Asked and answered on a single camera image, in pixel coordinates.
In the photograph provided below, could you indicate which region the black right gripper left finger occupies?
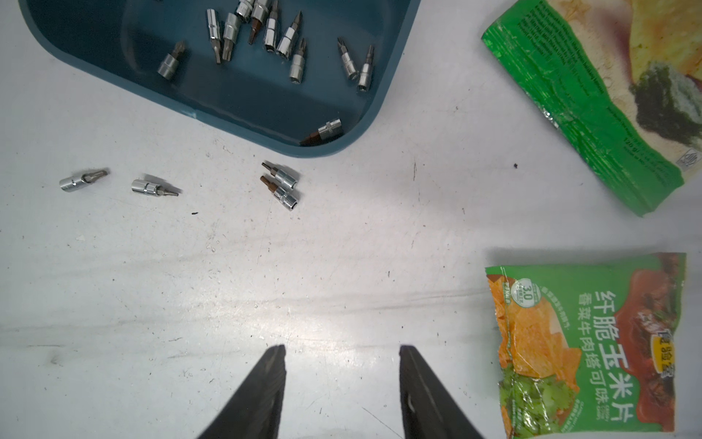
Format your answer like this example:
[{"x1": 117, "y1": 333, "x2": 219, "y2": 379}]
[{"x1": 199, "y1": 345, "x2": 286, "y2": 439}]

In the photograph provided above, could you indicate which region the dark teal plastic storage box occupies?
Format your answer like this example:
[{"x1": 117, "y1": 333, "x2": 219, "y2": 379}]
[{"x1": 19, "y1": 1, "x2": 419, "y2": 158}]

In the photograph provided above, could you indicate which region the small green snack packet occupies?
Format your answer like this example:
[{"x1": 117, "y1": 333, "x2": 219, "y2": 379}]
[{"x1": 486, "y1": 252, "x2": 687, "y2": 438}]

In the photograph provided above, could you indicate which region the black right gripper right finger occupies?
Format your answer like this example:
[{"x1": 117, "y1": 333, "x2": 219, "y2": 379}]
[{"x1": 400, "y1": 345, "x2": 483, "y2": 439}]

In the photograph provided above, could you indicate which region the green Chuba cassava chips bag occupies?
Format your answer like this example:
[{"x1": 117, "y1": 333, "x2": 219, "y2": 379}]
[{"x1": 482, "y1": 0, "x2": 701, "y2": 216}]

